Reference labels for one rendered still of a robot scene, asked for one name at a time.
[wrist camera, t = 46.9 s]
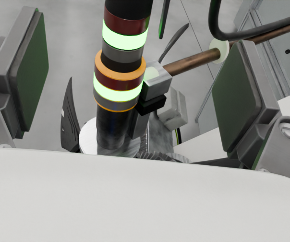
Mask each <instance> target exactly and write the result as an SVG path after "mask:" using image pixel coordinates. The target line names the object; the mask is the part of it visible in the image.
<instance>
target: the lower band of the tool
mask: <svg viewBox="0 0 290 242"><path fill-rule="evenodd" d="M101 52H102V50H100V51H99V52H98V53H97V55H96V57H95V64H96V67H97V68H98V70H99V71H100V72H101V73H102V74H104V75H105V76H107V77H109V78H112V79H115V80H123V81H126V80H132V79H135V78H137V77H139V76H141V75H142V74H143V73H144V71H145V68H146V62H145V59H144V58H143V56H142V64H141V66H140V67H139V68H138V69H137V70H135V71H133V72H130V73H118V72H114V71H112V70H110V69H108V68H107V67H105V66H104V65H103V63H102V62H101V59H100V55H101ZM97 81H98V80H97ZM98 82H99V81H98ZM99 83H100V82H99ZM100 84H101V83H100ZM101 85H102V84H101ZM102 86H103V85H102ZM104 87H105V86H104ZM105 88H107V87H105ZM136 88H137V87H136ZM136 88H134V89H136ZM107 89H110V88H107ZM134 89H131V90H134ZM110 90H113V89H110ZM131 90H125V91H119V90H113V91H118V92H126V91H131ZM99 94H100V93H99ZM100 95H101V94H100ZM101 96H102V95H101ZM102 97H103V96H102ZM103 98H105V97H103ZM134 98H135V97H134ZM134 98H132V99H134ZM94 99H95V98H94ZM105 99H107V98H105ZM132 99H130V100H132ZM107 100H110V99H107ZM95 101H96V100H95ZM110 101H114V100H110ZM126 101H129V100H126ZM126 101H114V102H126ZM96 103H97V104H98V105H100V104H99V103H98V102H97V101H96ZM136 104H137V103H136ZM100 106H101V105H100ZM134 106H135V105H134ZM134 106H133V107H134ZM101 107H102V108H104V109H106V110H108V111H112V112H125V111H128V110H130V109H132V108H133V107H132V108H130V109H127V110H121V111H116V110H110V109H107V108H105V107H103V106H101Z"/></svg>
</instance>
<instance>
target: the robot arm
mask: <svg viewBox="0 0 290 242"><path fill-rule="evenodd" d="M48 69H49V63H48V49H47V40H46V31H45V21H44V14H43V12H39V10H38V8H36V7H29V6H22V7H21V8H20V10H19V12H18V14H17V16H16V18H15V20H14V22H13V24H12V26H11V28H10V30H9V32H8V34H7V36H0V242H290V116H283V115H282V113H281V110H280V107H279V104H278V102H277V99H276V97H275V94H274V91H273V89H272V86H271V84H270V81H269V79H268V76H267V74H266V71H265V69H264V66H263V64H262V61H261V59H260V56H259V54H258V51H257V49H256V46H255V43H254V42H253V41H248V40H242V39H241V40H239V41H238V42H235V43H234V44H233V45H232V47H231V49H230V51H229V53H228V56H227V58H226V60H225V62H224V64H223V66H222V68H221V70H220V72H219V74H218V76H217V78H216V80H215V82H214V84H213V87H212V98H213V102H214V107H215V112H216V117H217V123H218V128H219V133H220V138H221V142H222V147H223V150H224V152H227V156H228V159H231V160H239V161H240V162H241V164H240V166H239V168H238V169H237V168H227V167H218V166H208V165H198V164H189V163H179V162H170V161H159V160H149V159H138V158H128V157H113V156H102V155H91V154H81V153H70V152H60V151H47V150H34V149H20V148H16V147H15V144H14V142H13V139H22V138H23V135H24V132H29V131H30V128H31V125H32V122H33V119H34V115H35V112H36V109H37V106H38V103H39V100H40V96H41V93H42V90H43V87H44V84H45V81H46V78H47V74H48Z"/></svg>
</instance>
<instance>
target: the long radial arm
mask: <svg viewBox="0 0 290 242"><path fill-rule="evenodd" d="M140 140H141V143H140V148H139V151H138V153H139V154H140V155H141V153H142V152H144V153H146V152H148V153H149V154H150V152H151V153H152V154H154V151H156V152H158V153H159V152H161V153H162V154H163V153H164V154H166V153H174V150H173V136H172V131H170V130H169V129H167V128H166V127H165V126H164V123H163V122H162V121H161V120H160V119H159V117H158V115H157V110H155V111H153V112H151V113H150V116H149V120H148V123H147V127H146V130H145V134H144V135H142V136H140Z"/></svg>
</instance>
